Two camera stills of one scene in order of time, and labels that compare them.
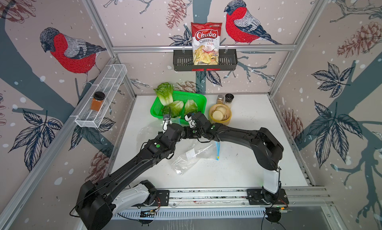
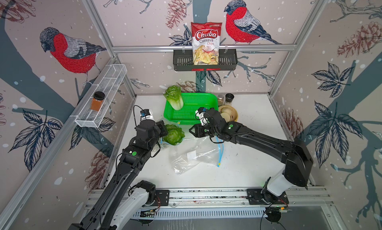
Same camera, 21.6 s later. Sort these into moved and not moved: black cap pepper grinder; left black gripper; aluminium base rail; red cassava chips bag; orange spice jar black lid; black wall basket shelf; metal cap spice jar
Moved: left black gripper
Not moved: metal cap spice jar; aluminium base rail; red cassava chips bag; orange spice jar black lid; black wall basket shelf; black cap pepper grinder
